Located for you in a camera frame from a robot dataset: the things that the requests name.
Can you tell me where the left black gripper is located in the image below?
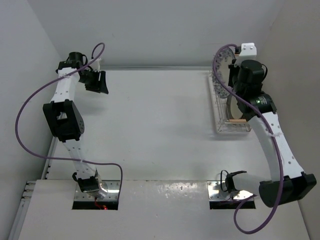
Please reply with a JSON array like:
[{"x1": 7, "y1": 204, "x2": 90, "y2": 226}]
[{"x1": 78, "y1": 69, "x2": 108, "y2": 94}]

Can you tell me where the blue floral ceramic plate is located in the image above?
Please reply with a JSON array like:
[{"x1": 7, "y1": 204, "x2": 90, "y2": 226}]
[{"x1": 212, "y1": 47, "x2": 236, "y2": 99}]

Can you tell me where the brown rim cream plate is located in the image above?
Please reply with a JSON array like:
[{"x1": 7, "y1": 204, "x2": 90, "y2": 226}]
[{"x1": 226, "y1": 95, "x2": 244, "y2": 120}]

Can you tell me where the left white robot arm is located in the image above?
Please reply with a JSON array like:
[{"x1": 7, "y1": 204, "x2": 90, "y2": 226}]
[{"x1": 42, "y1": 52, "x2": 109, "y2": 199}]

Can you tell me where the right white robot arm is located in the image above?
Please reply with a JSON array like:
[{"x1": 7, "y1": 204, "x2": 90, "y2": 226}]
[{"x1": 225, "y1": 59, "x2": 317, "y2": 208}]

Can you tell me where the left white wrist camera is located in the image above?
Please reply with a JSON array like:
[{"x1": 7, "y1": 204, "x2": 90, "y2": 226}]
[{"x1": 88, "y1": 57, "x2": 103, "y2": 72}]

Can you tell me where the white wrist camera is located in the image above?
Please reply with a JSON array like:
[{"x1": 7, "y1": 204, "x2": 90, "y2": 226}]
[
  {"x1": 88, "y1": 57, "x2": 103, "y2": 72},
  {"x1": 235, "y1": 42, "x2": 257, "y2": 60}
]

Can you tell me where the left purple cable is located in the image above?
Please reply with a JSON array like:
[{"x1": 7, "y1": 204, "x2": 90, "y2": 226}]
[{"x1": 14, "y1": 42, "x2": 123, "y2": 198}]

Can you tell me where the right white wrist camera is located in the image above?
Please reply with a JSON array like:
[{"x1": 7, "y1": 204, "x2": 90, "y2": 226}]
[{"x1": 235, "y1": 42, "x2": 257, "y2": 60}]

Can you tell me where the white wire dish rack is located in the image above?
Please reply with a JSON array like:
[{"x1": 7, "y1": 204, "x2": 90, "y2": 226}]
[{"x1": 208, "y1": 69, "x2": 252, "y2": 133}]

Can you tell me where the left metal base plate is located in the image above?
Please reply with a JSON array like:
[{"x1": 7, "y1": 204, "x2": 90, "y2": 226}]
[{"x1": 73, "y1": 180, "x2": 120, "y2": 202}]

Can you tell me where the metal base plate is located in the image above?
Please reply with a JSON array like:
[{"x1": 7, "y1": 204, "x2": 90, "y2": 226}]
[
  {"x1": 207, "y1": 180, "x2": 253, "y2": 202},
  {"x1": 73, "y1": 180, "x2": 120, "y2": 202}
]

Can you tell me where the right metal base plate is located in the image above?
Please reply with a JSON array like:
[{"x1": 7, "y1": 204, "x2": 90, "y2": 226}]
[{"x1": 207, "y1": 180, "x2": 253, "y2": 202}]

